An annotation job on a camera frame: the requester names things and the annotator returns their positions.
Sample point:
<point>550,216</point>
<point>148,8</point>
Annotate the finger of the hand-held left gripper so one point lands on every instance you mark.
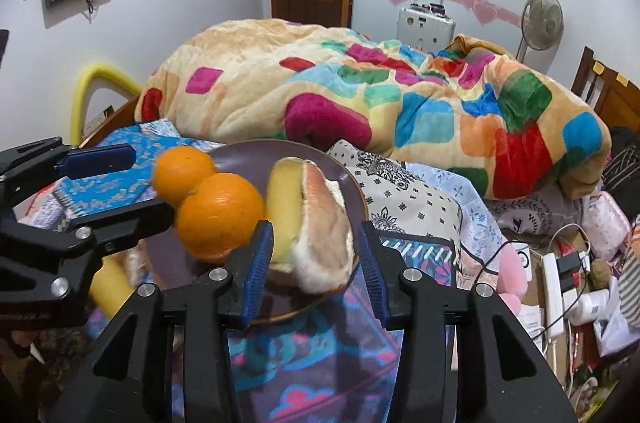
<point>100,158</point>
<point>130,220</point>

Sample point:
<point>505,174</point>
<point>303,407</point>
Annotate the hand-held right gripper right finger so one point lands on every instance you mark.
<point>372,273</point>

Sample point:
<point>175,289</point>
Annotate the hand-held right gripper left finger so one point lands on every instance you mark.
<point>256,273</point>

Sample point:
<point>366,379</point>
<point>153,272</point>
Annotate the large orange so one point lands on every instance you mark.
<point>220,215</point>

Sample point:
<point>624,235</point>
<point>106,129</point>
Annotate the small orange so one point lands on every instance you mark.
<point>182,173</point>

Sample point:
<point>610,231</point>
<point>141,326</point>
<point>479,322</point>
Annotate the peeled pomelo wedge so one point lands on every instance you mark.
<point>317,213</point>

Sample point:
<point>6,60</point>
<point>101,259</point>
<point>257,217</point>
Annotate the purple round plate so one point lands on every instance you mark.
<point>240,158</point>

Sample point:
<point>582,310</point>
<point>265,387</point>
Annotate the blue patterned cloth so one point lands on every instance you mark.
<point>145,148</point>

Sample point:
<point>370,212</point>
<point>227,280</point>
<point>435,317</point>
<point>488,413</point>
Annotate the yellow rounded object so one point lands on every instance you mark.
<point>114,290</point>

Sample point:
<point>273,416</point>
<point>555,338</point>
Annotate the yellow foam tube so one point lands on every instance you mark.
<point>82,88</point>

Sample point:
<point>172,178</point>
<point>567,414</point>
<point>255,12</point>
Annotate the beige black-patterned pillow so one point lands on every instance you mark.
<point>415,203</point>

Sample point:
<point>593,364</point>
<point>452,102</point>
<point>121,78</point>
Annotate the purple teal printed bedsheet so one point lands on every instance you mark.
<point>310,378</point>

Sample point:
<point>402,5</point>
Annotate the pink plush toy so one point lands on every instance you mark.
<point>512,270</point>

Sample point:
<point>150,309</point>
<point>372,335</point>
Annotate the white leaf-patterned cloth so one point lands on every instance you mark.
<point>540,208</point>

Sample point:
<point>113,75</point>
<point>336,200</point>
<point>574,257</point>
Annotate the white power strip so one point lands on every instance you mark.
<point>551,298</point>

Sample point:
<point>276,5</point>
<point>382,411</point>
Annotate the colourful patchwork blanket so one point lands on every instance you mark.
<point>350,93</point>

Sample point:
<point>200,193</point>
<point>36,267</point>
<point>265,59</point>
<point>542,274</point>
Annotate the black power adapter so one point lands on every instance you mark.
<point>569,270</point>

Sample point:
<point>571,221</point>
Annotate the white plug-in device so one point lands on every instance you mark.
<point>590,305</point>

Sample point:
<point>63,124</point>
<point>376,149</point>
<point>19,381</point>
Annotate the pink cloth bag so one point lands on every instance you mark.
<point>607,223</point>

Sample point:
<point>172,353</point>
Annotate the white box with knobs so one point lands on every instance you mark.
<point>425,25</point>

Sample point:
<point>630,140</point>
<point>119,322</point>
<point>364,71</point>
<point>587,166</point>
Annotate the striped dark cloth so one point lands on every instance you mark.
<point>622,170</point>

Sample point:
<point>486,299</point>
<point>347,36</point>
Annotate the wooden headboard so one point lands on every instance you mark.
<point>607,98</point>

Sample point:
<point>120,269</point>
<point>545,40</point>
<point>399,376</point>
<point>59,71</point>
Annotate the standing fan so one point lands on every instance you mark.
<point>542,20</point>

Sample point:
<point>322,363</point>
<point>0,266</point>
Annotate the wooden bed frame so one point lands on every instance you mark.
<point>112,118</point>

